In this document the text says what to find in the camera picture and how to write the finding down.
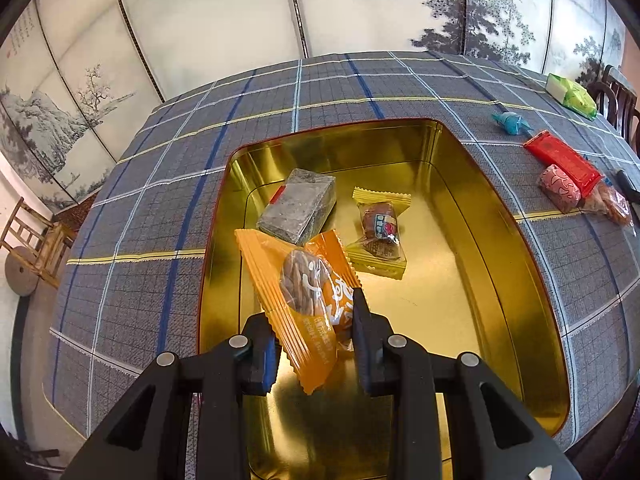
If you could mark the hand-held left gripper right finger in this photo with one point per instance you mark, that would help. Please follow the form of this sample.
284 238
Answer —
365 350

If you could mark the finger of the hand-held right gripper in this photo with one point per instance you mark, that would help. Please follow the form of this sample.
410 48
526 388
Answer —
629 181

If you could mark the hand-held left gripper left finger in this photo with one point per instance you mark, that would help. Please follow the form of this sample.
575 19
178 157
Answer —
270 360

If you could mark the pink patterned snack packet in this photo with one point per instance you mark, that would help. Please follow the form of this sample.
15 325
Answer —
560 187

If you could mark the red snack packet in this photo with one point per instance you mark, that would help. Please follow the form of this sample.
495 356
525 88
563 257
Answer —
560 157

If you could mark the gold tin box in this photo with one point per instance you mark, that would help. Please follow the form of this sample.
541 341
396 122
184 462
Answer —
450 310

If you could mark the small clear orange snack packet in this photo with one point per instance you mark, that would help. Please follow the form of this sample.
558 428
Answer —
610 202

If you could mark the dark wooden chair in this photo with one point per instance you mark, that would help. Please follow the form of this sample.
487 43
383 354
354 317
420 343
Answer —
620 105

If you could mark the green snack packet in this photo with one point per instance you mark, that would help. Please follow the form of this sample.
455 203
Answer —
572 95

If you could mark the yellow snack packet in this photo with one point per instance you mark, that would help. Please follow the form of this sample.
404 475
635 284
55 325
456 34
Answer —
380 225

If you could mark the teal wrapped candy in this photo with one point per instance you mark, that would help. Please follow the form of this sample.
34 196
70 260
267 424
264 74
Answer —
512 124

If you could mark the grey wrapped snack block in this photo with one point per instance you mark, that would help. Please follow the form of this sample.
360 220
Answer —
297 205

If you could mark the light wooden chair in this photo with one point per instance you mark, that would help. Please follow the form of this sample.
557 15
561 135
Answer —
50 250

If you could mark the dark wooden stool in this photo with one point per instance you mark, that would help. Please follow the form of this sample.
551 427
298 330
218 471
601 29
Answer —
25 452

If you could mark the round stone disc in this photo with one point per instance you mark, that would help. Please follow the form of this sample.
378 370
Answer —
20 272

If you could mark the painted folding screen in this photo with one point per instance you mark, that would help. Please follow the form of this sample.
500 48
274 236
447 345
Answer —
225 10

